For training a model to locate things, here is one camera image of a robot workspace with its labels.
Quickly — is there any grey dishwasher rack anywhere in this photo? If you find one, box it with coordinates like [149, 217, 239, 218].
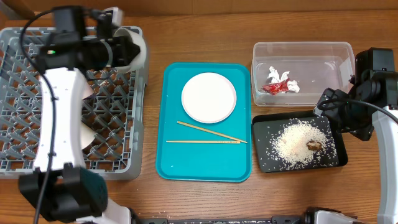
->
[1, 27, 148, 180]

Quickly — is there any red foil sauce packet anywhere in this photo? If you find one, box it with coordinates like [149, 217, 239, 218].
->
[262, 78, 290, 95]

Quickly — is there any black plastic tray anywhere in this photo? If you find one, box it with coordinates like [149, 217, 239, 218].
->
[251, 108, 349, 174]

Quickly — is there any grey bowl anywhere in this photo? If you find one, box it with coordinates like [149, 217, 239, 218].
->
[114, 28, 147, 73]

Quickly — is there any white tissue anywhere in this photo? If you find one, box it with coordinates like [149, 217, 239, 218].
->
[266, 66, 300, 93]

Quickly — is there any clear plastic bin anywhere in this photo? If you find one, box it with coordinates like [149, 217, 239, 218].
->
[251, 42, 355, 106]

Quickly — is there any pink plastic bowl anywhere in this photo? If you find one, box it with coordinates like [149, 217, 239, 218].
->
[82, 82, 94, 100]

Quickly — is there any white paper cup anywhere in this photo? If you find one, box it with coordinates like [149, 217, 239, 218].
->
[80, 122, 95, 149]

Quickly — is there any black rail at table edge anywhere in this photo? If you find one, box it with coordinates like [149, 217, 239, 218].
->
[130, 207, 368, 224]

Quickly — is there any dark food scrap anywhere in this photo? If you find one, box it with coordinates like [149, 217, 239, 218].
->
[306, 140, 323, 151]

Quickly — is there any teal plastic tray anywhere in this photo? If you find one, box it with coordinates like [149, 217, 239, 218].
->
[155, 62, 252, 182]

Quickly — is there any pink round plate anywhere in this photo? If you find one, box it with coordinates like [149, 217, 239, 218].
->
[181, 72, 237, 124]

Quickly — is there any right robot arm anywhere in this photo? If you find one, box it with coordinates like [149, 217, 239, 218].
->
[314, 68, 397, 223]

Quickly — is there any white rice pile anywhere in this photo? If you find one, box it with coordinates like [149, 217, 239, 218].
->
[257, 118, 338, 170]

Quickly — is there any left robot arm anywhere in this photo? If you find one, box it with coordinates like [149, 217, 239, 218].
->
[18, 6, 147, 223]

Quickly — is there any wooden chopstick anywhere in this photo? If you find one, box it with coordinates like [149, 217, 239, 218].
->
[177, 121, 248, 143]
[166, 140, 241, 144]

